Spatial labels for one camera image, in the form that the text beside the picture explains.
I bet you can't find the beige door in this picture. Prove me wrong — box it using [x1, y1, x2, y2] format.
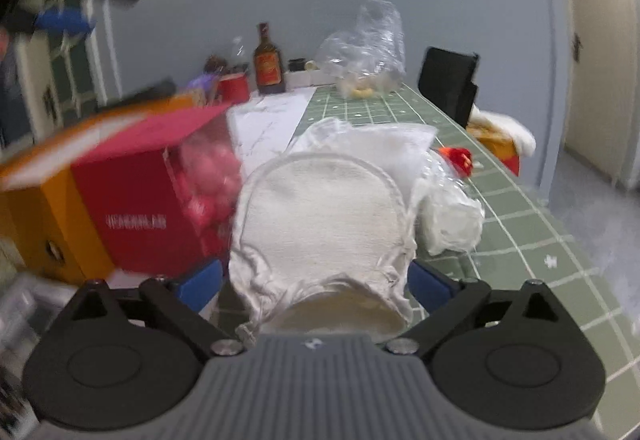
[562, 0, 640, 193]

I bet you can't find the white drawstring cloth pouch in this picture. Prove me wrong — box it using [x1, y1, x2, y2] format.
[227, 153, 418, 343]

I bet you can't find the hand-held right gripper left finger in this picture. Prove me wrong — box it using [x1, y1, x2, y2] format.
[64, 259, 248, 357]

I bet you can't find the brown glass bottle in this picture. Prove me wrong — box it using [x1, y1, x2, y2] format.
[252, 22, 287, 95]

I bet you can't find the white plastic wrapped bundle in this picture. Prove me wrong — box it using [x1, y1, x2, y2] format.
[287, 117, 441, 203]

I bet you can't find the small white box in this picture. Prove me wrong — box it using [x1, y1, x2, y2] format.
[285, 68, 322, 89]

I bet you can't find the red cup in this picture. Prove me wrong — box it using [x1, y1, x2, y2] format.
[217, 73, 251, 105]

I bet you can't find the purple packet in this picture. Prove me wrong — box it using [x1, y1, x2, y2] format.
[184, 73, 221, 107]

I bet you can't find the green grid table mat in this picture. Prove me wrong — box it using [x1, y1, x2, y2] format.
[215, 80, 640, 421]

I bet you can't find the white plastic bag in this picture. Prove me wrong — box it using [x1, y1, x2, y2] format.
[416, 154, 486, 256]

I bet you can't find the orange crocheted ball red flower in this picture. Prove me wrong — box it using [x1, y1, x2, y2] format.
[437, 146, 475, 177]

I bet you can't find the clear plastic bag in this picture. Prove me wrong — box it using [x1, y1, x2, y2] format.
[317, 0, 407, 100]

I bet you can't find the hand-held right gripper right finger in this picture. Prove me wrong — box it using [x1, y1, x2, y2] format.
[386, 260, 577, 359]

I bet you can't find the white paper sheet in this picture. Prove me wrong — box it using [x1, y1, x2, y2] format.
[227, 85, 318, 171]

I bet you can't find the red and orange cardboard box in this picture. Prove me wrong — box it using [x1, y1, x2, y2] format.
[0, 93, 247, 287]

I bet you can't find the black chair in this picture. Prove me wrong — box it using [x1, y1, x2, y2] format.
[417, 47, 481, 130]

